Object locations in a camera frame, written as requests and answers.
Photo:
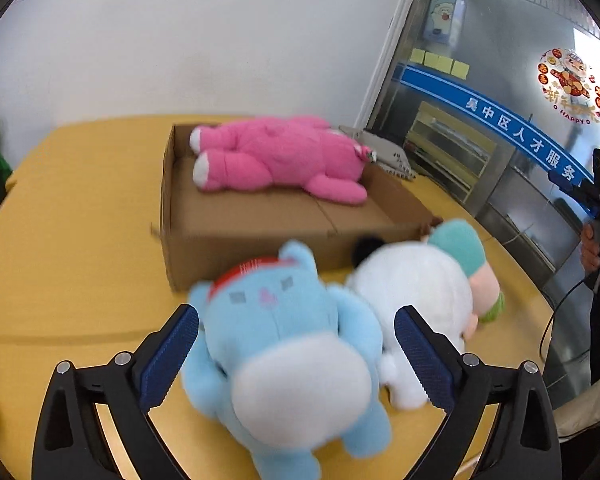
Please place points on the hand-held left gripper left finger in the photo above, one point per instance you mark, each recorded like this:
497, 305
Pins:
172, 355

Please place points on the red round window sticker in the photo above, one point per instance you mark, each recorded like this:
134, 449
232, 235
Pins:
570, 80

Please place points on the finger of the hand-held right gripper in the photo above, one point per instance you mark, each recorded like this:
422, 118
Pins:
580, 195

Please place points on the person's right hand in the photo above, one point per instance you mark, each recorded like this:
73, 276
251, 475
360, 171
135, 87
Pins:
591, 252

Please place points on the yellow wooden desktop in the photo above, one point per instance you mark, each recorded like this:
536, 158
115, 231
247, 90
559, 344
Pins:
80, 240

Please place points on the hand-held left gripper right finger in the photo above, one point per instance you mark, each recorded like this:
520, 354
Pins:
425, 355

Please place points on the yellow sticky note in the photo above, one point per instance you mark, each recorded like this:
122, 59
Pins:
460, 69
419, 56
445, 64
432, 59

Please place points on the pink plush bear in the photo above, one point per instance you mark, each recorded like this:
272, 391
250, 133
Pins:
280, 155

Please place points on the white plush toy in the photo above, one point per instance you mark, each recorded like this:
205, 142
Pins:
415, 280

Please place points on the light blue plush toy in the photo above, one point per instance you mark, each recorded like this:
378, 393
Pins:
280, 320

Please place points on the blue cartoon poster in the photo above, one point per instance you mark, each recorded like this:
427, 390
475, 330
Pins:
442, 17

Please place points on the yellow shelf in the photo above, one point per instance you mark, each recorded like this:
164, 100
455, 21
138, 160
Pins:
452, 135

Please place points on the beige cloth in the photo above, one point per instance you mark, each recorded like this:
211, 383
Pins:
590, 410

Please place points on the cardboard box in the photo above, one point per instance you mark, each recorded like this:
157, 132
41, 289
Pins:
260, 225

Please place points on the white door frame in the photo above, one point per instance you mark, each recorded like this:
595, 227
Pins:
395, 40

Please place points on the blue window banner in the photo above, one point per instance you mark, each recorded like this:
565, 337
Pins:
480, 107

